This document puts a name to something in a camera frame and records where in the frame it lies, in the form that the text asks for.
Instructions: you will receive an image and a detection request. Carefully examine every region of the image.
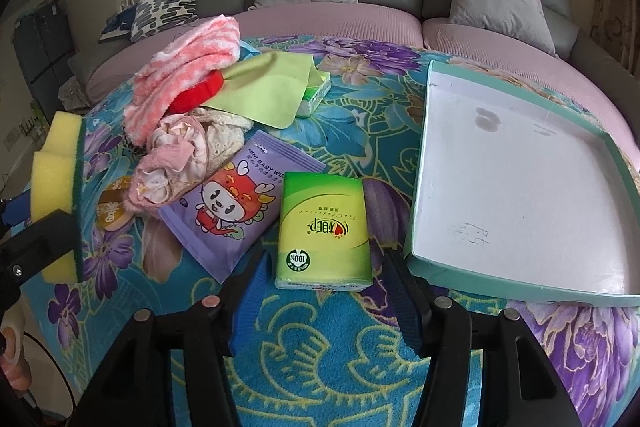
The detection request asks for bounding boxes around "blue book stack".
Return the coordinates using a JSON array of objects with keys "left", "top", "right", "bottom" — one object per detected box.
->
[{"left": 99, "top": 0, "right": 140, "bottom": 43}]

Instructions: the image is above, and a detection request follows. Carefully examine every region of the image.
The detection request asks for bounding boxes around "green tissue pack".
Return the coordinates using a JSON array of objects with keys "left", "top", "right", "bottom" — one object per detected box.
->
[
  {"left": 274, "top": 172, "right": 372, "bottom": 291},
  {"left": 296, "top": 70, "right": 331, "bottom": 118}
]

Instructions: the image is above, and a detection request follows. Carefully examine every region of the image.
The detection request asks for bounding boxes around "yellow sponge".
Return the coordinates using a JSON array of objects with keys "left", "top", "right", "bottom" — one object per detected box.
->
[{"left": 30, "top": 112, "right": 86, "bottom": 284}]

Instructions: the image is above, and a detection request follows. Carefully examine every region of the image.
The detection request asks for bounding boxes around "purple baby wipes pack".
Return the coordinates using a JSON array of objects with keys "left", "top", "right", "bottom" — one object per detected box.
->
[{"left": 160, "top": 130, "right": 326, "bottom": 283}]

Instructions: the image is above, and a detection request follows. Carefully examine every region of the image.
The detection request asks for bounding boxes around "leopard pattern cushion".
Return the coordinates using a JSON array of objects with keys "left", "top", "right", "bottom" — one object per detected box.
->
[{"left": 130, "top": 0, "right": 198, "bottom": 43}]

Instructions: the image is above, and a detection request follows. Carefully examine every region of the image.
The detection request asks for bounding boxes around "pink sofa seat cover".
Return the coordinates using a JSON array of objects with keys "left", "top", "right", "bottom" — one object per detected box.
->
[{"left": 84, "top": 1, "right": 640, "bottom": 148}]

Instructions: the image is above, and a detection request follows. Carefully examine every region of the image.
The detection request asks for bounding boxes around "light green cloth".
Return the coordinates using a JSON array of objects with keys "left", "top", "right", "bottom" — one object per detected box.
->
[{"left": 202, "top": 51, "right": 330, "bottom": 129}]

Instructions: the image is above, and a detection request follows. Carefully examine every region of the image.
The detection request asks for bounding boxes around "grey pink cushion right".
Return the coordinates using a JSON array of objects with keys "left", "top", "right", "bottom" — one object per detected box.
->
[{"left": 449, "top": 0, "right": 555, "bottom": 55}]

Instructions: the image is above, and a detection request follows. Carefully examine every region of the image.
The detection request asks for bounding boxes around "cream lace garment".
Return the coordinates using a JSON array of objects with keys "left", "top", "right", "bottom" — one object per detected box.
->
[{"left": 191, "top": 107, "right": 254, "bottom": 176}]

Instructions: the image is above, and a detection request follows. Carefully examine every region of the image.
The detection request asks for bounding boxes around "red plush ring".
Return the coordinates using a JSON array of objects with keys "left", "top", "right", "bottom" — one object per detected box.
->
[{"left": 167, "top": 69, "right": 226, "bottom": 114}]

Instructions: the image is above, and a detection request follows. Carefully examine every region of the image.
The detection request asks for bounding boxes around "dark blue cabinet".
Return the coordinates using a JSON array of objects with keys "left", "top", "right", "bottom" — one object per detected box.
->
[{"left": 12, "top": 0, "right": 75, "bottom": 122}]

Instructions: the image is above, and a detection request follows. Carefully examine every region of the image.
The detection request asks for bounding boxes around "pink baby garment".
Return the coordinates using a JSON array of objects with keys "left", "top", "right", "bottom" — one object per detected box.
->
[{"left": 124, "top": 115, "right": 208, "bottom": 215}]

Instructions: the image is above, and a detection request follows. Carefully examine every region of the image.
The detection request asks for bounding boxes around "teal shallow box tray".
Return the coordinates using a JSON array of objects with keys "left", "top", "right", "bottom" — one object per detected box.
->
[{"left": 406, "top": 63, "right": 639, "bottom": 307}]

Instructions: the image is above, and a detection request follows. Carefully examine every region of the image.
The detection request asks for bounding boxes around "pink white fluffy towel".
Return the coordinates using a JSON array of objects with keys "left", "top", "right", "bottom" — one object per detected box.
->
[{"left": 124, "top": 15, "right": 241, "bottom": 146}]

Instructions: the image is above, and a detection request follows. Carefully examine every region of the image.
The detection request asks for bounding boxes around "person left hand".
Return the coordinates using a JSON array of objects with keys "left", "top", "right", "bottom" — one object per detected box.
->
[{"left": 1, "top": 327, "right": 32, "bottom": 397}]

